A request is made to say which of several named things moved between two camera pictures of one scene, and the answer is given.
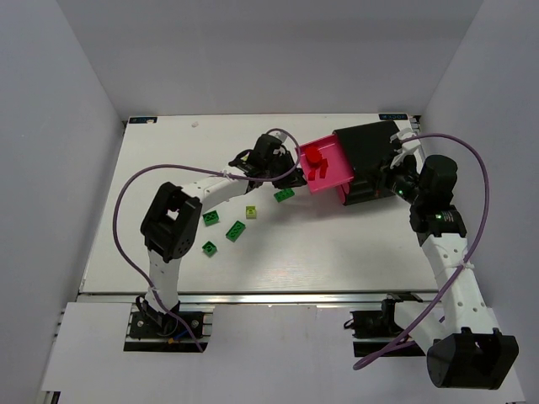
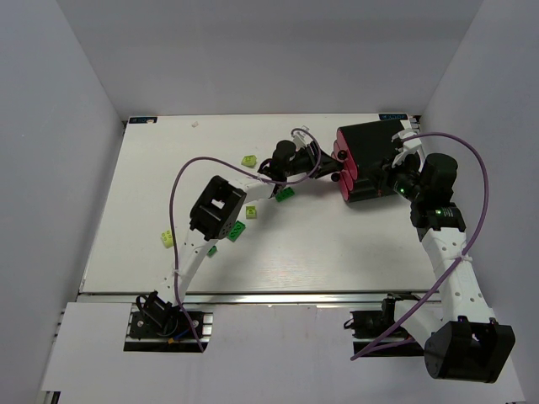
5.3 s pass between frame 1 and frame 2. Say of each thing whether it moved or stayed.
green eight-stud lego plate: stayed
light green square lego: stayed
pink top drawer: moved
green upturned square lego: stayed
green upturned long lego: stayed
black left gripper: moved
